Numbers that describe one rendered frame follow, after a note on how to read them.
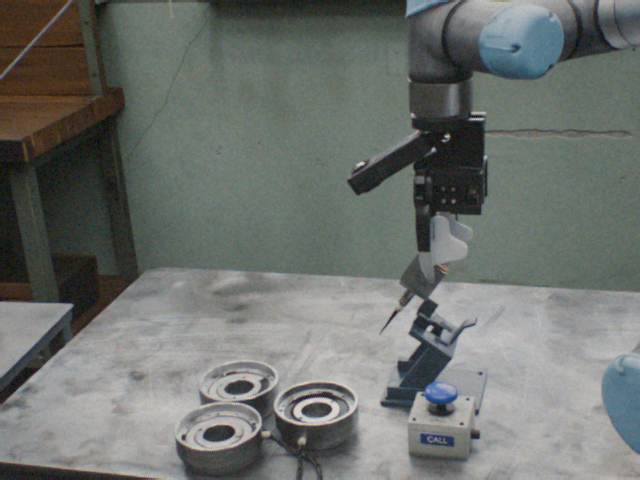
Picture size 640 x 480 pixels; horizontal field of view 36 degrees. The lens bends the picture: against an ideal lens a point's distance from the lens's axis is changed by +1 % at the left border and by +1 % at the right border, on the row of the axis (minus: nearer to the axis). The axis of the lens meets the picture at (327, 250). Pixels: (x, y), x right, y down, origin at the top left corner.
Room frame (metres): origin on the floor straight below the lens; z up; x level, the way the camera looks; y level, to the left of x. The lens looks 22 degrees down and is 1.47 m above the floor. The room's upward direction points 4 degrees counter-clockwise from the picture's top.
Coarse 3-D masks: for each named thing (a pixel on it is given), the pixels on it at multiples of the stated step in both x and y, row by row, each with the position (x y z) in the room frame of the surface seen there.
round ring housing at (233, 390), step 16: (224, 368) 1.17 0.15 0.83; (240, 368) 1.17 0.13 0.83; (256, 368) 1.17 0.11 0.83; (272, 368) 1.15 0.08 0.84; (208, 384) 1.14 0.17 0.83; (224, 384) 1.13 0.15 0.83; (240, 384) 1.14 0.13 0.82; (256, 384) 1.13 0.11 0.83; (272, 384) 1.11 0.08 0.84; (208, 400) 1.09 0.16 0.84; (224, 400) 1.07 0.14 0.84; (240, 400) 1.07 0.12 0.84; (256, 400) 1.08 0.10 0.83; (272, 400) 1.10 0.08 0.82
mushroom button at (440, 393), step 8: (432, 384) 1.02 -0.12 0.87; (440, 384) 1.02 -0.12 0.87; (448, 384) 1.02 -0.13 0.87; (424, 392) 1.01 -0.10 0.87; (432, 392) 1.00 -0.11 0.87; (440, 392) 1.00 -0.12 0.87; (448, 392) 1.00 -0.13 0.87; (456, 392) 1.01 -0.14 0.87; (432, 400) 1.00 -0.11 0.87; (440, 400) 0.99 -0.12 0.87; (448, 400) 0.99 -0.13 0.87; (440, 408) 1.01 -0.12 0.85
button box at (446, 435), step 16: (416, 400) 1.04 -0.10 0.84; (464, 400) 1.03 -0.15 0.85; (416, 416) 1.00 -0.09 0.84; (432, 416) 1.00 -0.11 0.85; (448, 416) 1.00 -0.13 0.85; (464, 416) 0.99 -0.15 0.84; (416, 432) 0.99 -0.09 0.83; (432, 432) 0.98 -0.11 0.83; (448, 432) 0.98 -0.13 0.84; (464, 432) 0.97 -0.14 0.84; (480, 432) 1.00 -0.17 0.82; (416, 448) 0.99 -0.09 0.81; (432, 448) 0.98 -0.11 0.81; (448, 448) 0.98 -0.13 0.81; (464, 448) 0.97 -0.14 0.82
